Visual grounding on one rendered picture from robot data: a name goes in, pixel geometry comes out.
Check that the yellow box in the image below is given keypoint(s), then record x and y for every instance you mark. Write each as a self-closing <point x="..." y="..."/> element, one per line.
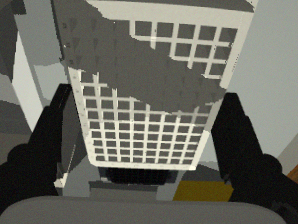
<point x="203" y="191"/>

